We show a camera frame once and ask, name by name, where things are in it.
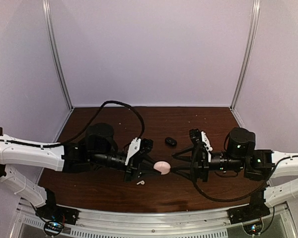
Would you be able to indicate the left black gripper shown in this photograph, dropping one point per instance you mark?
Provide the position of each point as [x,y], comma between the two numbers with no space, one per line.
[134,165]

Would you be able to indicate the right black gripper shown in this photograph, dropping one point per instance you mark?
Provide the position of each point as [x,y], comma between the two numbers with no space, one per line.
[201,165]

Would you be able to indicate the round white case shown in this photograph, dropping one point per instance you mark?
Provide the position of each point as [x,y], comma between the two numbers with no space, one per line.
[163,167]

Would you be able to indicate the black earbud charging case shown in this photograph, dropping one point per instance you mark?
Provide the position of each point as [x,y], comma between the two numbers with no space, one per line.
[170,141]

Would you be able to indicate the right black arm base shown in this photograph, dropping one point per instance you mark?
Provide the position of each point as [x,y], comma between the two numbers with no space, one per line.
[254,210]

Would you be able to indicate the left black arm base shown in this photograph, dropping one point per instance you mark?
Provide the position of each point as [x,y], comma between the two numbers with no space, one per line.
[52,211]

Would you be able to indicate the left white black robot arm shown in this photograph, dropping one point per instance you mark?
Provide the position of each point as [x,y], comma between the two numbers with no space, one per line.
[97,148]

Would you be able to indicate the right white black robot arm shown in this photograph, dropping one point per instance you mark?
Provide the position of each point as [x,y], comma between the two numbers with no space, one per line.
[277,171]

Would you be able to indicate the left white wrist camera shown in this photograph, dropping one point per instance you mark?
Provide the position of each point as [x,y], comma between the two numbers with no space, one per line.
[134,147]

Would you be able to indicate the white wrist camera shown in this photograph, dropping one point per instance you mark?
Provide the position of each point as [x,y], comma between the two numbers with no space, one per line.
[207,145]
[134,147]

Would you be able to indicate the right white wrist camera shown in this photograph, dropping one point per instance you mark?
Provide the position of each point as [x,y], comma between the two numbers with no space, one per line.
[207,145]

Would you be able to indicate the front aluminium rail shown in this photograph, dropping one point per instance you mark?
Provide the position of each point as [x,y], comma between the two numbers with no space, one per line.
[213,223]

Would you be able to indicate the right aluminium frame post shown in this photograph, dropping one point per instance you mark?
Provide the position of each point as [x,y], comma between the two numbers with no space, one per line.
[254,20]

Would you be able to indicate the aluminium frame post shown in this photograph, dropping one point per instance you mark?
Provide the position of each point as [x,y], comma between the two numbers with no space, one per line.
[254,20]
[55,53]

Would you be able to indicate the left aluminium frame post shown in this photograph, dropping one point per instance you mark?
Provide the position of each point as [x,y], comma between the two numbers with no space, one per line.
[55,53]

